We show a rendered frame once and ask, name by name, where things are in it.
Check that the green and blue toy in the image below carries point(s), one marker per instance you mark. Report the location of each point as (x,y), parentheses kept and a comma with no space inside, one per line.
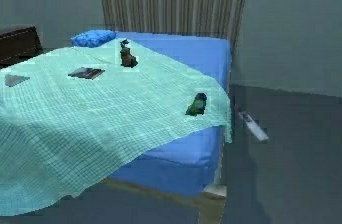
(197,105)

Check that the blue bed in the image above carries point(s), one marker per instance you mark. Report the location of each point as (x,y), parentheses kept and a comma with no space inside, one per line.
(185,156)

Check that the brown figurine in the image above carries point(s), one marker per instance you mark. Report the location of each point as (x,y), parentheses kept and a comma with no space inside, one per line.
(127,56)

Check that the white remote control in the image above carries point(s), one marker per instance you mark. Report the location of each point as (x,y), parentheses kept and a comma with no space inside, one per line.
(254,126)

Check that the pale green checked blanket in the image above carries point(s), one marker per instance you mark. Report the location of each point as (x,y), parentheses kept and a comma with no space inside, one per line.
(79,126)

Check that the dark flat book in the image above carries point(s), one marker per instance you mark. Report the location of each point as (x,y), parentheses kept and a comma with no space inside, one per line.
(86,72)

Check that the striped beige curtain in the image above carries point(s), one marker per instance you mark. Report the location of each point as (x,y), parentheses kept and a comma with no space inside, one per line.
(172,16)

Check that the blue pillow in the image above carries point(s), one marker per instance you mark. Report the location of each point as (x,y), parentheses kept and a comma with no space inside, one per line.
(93,38)

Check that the grey triangular object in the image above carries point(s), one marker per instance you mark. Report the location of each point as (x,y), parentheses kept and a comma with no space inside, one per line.
(14,79)

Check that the dark brown wooden dresser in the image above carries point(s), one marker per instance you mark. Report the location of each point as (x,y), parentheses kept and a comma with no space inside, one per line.
(5,46)

